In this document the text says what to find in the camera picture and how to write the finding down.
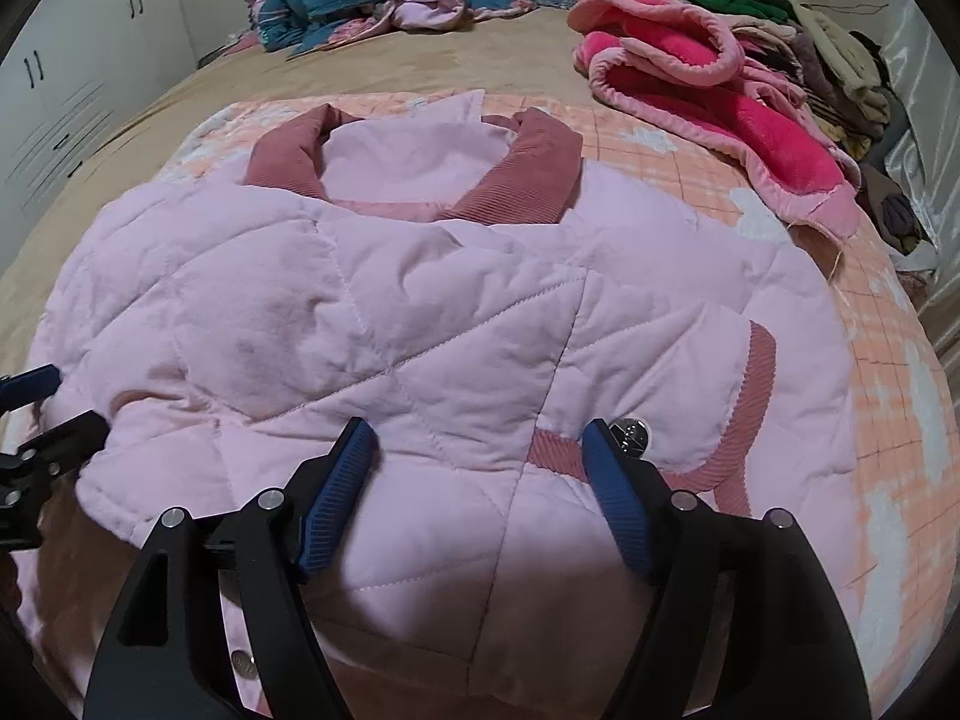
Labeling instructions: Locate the white wardrobe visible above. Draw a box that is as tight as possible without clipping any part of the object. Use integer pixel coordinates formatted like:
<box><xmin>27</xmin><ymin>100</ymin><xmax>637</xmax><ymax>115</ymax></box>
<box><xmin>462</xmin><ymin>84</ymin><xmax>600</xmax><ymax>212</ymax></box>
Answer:
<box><xmin>2</xmin><ymin>0</ymin><xmax>195</xmax><ymax>266</ymax></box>

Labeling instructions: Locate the hot pink fleece garment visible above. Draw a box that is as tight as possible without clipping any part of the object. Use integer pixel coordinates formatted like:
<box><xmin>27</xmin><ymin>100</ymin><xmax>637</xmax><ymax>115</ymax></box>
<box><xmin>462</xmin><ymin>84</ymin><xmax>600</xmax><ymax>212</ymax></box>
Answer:
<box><xmin>568</xmin><ymin>0</ymin><xmax>861</xmax><ymax>244</ymax></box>

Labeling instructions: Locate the orange plaid blanket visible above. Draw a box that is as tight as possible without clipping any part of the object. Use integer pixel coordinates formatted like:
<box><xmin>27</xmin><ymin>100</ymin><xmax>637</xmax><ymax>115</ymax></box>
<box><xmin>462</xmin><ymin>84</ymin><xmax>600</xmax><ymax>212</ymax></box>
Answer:
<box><xmin>156</xmin><ymin>88</ymin><xmax>960</xmax><ymax>717</ymax></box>

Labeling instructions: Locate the cream satin curtain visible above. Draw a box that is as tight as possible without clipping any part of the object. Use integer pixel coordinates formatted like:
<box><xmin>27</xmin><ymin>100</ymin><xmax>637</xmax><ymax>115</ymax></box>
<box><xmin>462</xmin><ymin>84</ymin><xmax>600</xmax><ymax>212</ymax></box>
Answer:
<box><xmin>882</xmin><ymin>0</ymin><xmax>958</xmax><ymax>361</ymax></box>

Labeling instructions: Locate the bag of clothes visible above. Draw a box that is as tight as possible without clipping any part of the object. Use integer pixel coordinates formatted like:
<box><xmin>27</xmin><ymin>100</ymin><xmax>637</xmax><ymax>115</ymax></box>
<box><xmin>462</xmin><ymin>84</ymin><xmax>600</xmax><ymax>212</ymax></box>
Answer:
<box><xmin>857</xmin><ymin>163</ymin><xmax>939</xmax><ymax>273</ymax></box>

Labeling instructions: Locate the pink quilted jacket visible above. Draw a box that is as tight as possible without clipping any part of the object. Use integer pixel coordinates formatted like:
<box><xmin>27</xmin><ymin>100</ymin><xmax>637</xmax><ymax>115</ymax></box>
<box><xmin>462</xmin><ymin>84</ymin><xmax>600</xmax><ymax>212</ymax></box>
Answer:
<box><xmin>18</xmin><ymin>93</ymin><xmax>857</xmax><ymax>718</ymax></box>

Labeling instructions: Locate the pile of folded clothes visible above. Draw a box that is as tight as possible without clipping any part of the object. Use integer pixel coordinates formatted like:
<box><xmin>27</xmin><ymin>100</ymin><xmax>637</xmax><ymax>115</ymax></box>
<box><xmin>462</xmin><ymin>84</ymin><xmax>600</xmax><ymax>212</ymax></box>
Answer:
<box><xmin>690</xmin><ymin>0</ymin><xmax>908</xmax><ymax>169</ymax></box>

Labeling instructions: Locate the tan bedspread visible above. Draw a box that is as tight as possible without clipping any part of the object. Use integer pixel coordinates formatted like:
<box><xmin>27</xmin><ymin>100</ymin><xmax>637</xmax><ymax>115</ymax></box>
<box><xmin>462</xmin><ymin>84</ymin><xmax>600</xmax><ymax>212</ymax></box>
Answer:
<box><xmin>2</xmin><ymin>8</ymin><xmax>592</xmax><ymax>372</ymax></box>

